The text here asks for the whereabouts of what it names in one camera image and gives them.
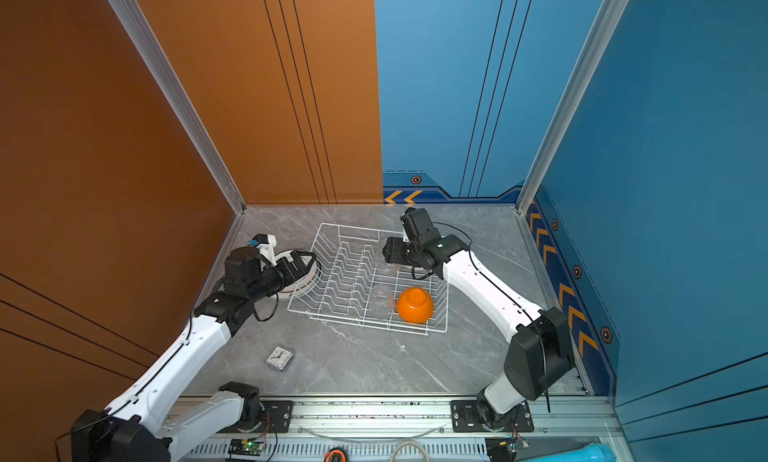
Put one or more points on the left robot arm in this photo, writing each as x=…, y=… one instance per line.
x=133, y=427

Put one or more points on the white wire dish rack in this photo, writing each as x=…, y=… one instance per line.
x=351, y=262

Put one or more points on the clear glass front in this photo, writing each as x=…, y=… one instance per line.
x=381, y=302

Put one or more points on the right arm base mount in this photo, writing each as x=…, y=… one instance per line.
x=478, y=416

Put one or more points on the small white square clock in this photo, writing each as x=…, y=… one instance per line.
x=279, y=358

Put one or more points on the aluminium front rail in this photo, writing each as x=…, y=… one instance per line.
x=380, y=417

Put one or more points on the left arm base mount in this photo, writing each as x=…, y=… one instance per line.
x=270, y=416

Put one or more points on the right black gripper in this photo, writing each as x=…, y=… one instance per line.
x=393, y=250

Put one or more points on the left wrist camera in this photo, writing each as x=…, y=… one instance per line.
x=266, y=244

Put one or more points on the green circuit board left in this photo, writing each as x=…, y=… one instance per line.
x=248, y=447

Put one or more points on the orange black round object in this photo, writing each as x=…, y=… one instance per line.
x=335, y=455

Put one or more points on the orange bowl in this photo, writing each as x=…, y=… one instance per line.
x=415, y=305

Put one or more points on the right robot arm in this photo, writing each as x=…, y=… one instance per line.
x=540, y=349

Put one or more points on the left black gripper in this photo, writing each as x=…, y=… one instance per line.
x=297, y=265

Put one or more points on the circuit board right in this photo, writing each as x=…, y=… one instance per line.
x=505, y=449

